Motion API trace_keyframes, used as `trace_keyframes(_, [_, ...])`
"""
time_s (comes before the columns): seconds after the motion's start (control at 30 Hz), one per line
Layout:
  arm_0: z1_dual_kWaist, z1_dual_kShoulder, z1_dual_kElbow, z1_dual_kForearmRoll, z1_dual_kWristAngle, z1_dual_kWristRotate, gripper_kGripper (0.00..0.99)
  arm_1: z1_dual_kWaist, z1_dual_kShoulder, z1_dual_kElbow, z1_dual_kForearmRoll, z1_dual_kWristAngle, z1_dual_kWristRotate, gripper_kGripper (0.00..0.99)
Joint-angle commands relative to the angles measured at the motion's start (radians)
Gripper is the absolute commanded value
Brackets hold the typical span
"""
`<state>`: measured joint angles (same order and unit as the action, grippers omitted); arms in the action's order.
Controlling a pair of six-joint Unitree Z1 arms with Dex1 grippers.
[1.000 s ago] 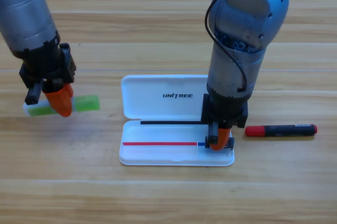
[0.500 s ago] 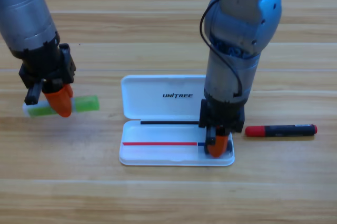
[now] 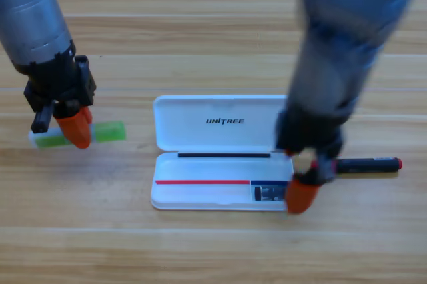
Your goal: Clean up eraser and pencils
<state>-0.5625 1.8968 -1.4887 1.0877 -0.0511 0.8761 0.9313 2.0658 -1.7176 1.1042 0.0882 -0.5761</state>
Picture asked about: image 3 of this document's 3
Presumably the green highlighter pen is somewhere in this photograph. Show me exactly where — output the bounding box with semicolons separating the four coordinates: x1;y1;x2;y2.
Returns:
27;120;127;149

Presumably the black marker with red cap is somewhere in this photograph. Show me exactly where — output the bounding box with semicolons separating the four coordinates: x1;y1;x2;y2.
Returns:
312;156;403;177

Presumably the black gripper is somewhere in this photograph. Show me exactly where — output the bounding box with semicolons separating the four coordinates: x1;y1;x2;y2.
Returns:
23;47;98;150
275;106;345;215

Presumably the black sleeved eraser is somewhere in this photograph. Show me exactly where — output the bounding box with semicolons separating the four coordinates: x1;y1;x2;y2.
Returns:
254;186;288;203

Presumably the white Unitree pencil case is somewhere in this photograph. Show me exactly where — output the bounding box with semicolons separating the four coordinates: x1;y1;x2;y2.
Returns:
150;94;296;212

